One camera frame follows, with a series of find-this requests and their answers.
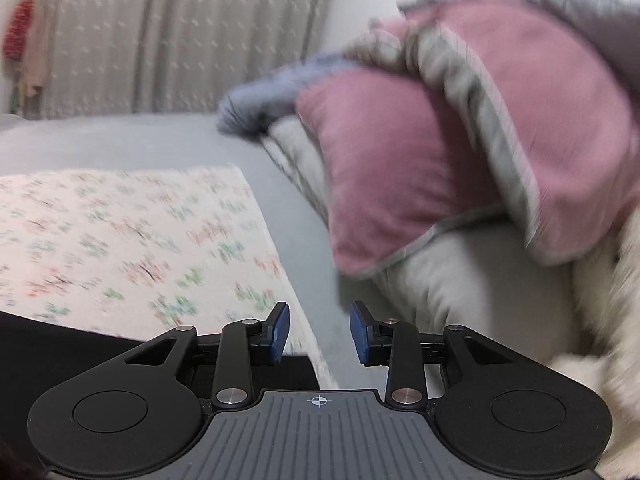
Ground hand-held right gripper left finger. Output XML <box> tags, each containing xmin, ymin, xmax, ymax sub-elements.
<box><xmin>120</xmin><ymin>301</ymin><xmax>291</xmax><ymax>408</ymax></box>

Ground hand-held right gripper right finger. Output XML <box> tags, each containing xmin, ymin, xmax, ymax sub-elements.
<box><xmin>350</xmin><ymin>301</ymin><xmax>521</xmax><ymax>407</ymax></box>

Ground black pants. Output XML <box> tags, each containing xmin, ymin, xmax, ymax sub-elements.
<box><xmin>0</xmin><ymin>310</ymin><xmax>321</xmax><ymax>441</ymax></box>

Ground grey folded quilt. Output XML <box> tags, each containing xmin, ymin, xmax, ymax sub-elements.
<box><xmin>260</xmin><ymin>115</ymin><xmax>616</xmax><ymax>386</ymax></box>

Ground pink pillow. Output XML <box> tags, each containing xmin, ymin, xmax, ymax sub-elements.
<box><xmin>367</xmin><ymin>0</ymin><xmax>640</xmax><ymax>266</ymax></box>
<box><xmin>295</xmin><ymin>67</ymin><xmax>511</xmax><ymax>281</ymax></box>

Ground floral blanket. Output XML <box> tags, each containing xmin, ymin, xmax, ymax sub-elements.
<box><xmin>0</xmin><ymin>165</ymin><xmax>341</xmax><ymax>391</ymax></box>

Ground blue-grey crumpled blanket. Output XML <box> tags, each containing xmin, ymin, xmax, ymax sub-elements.
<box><xmin>217</xmin><ymin>55</ymin><xmax>361</xmax><ymax>138</ymax></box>

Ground white plush toy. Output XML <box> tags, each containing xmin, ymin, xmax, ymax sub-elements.
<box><xmin>545</xmin><ymin>210</ymin><xmax>640</xmax><ymax>480</ymax></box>

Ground dark fuzzy cloth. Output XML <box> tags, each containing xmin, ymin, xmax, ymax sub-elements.
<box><xmin>0</xmin><ymin>440</ymin><xmax>41</xmax><ymax>480</ymax></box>

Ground grey star-patterned curtain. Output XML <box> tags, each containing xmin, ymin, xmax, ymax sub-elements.
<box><xmin>30</xmin><ymin>0</ymin><xmax>341</xmax><ymax>121</ymax></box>

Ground red floral bag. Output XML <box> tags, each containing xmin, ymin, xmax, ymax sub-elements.
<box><xmin>2</xmin><ymin>0</ymin><xmax>38</xmax><ymax>61</ymax></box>

